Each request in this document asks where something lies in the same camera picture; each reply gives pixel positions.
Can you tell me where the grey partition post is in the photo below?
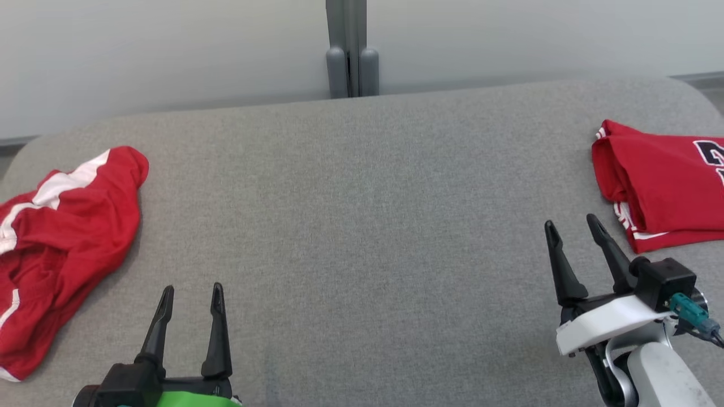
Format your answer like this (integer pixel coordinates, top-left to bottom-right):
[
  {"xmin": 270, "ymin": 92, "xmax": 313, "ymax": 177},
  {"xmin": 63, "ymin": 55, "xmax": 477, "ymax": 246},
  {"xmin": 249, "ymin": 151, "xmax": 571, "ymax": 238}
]
[{"xmin": 325, "ymin": 0, "xmax": 380, "ymax": 99}]

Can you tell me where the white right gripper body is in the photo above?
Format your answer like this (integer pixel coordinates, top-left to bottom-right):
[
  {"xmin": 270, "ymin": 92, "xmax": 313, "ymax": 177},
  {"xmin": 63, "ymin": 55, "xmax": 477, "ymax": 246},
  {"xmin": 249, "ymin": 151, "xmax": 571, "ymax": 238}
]
[{"xmin": 556, "ymin": 293, "xmax": 675, "ymax": 407}]

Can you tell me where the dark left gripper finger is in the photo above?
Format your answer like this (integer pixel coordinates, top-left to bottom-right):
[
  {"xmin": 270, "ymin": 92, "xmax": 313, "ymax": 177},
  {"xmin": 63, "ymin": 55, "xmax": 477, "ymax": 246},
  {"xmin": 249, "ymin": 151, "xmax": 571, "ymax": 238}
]
[
  {"xmin": 135, "ymin": 285, "xmax": 175, "ymax": 368},
  {"xmin": 201, "ymin": 283, "xmax": 234, "ymax": 379}
]

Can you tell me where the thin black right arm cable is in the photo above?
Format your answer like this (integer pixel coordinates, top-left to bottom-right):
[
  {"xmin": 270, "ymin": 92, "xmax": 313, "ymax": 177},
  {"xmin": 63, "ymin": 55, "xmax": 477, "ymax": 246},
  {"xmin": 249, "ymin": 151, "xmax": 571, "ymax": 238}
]
[{"xmin": 676, "ymin": 319, "xmax": 724, "ymax": 349}]

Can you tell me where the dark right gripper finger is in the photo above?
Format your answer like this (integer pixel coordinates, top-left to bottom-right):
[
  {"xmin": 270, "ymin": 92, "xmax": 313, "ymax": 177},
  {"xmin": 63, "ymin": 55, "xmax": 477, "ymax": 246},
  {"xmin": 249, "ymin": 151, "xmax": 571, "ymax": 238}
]
[
  {"xmin": 586, "ymin": 214, "xmax": 639, "ymax": 295},
  {"xmin": 544, "ymin": 220, "xmax": 589, "ymax": 309}
]

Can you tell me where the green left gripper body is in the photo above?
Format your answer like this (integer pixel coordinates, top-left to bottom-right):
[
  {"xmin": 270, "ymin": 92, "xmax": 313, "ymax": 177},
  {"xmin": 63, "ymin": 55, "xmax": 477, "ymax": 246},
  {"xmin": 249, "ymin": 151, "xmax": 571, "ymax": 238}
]
[{"xmin": 99, "ymin": 362, "xmax": 244, "ymax": 407}]

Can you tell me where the red basketball jersey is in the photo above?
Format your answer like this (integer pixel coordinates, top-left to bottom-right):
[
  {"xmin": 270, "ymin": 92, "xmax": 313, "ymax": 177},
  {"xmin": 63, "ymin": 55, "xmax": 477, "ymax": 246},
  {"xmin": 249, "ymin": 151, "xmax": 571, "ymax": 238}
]
[{"xmin": 592, "ymin": 119, "xmax": 724, "ymax": 254}]

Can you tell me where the teal right camera connector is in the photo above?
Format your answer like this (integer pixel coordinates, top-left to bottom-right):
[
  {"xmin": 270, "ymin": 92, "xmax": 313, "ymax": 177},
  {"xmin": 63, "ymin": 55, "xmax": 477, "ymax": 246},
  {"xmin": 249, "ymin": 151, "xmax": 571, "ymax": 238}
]
[{"xmin": 669, "ymin": 293, "xmax": 722, "ymax": 340}]

